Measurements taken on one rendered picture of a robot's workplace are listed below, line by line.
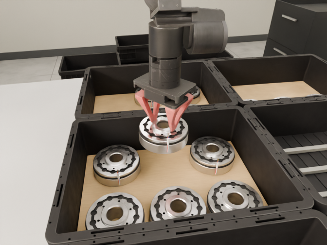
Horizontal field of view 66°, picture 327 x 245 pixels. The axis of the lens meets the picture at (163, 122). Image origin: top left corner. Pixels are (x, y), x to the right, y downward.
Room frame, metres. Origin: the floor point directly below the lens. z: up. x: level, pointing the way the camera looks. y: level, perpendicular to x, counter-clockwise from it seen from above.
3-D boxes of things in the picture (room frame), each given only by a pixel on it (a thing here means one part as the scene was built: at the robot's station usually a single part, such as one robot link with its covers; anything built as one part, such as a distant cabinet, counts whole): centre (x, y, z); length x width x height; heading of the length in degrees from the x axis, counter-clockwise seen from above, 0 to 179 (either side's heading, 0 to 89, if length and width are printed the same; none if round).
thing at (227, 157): (0.44, -0.11, 0.86); 0.10 x 0.10 x 0.01
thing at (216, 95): (0.65, 0.03, 0.87); 0.40 x 0.30 x 0.11; 99
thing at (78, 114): (0.65, 0.03, 0.92); 0.40 x 0.30 x 0.02; 99
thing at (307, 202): (0.36, -0.02, 0.92); 0.40 x 0.30 x 0.02; 99
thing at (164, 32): (0.43, -0.01, 1.12); 0.07 x 0.06 x 0.07; 102
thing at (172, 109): (0.42, -0.01, 0.99); 0.07 x 0.07 x 0.09; 54
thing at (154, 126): (0.43, 0.00, 0.95); 0.05 x 0.05 x 0.01
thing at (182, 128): (0.43, 0.00, 0.94); 0.10 x 0.10 x 0.01
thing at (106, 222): (0.27, 0.09, 0.86); 0.05 x 0.05 x 0.01
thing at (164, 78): (0.42, 0.00, 1.06); 0.10 x 0.07 x 0.07; 54
